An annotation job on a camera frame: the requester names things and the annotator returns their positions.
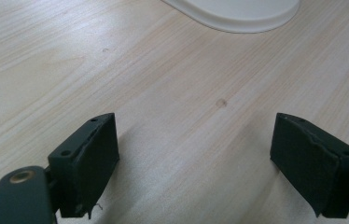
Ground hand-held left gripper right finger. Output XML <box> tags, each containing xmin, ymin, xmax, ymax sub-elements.
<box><xmin>270</xmin><ymin>112</ymin><xmax>349</xmax><ymax>218</ymax></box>

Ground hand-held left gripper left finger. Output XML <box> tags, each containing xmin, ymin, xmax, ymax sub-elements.
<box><xmin>47</xmin><ymin>112</ymin><xmax>120</xmax><ymax>220</ymax></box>

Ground white plate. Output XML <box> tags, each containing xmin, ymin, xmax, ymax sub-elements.
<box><xmin>161</xmin><ymin>0</ymin><xmax>301</xmax><ymax>35</ymax></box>

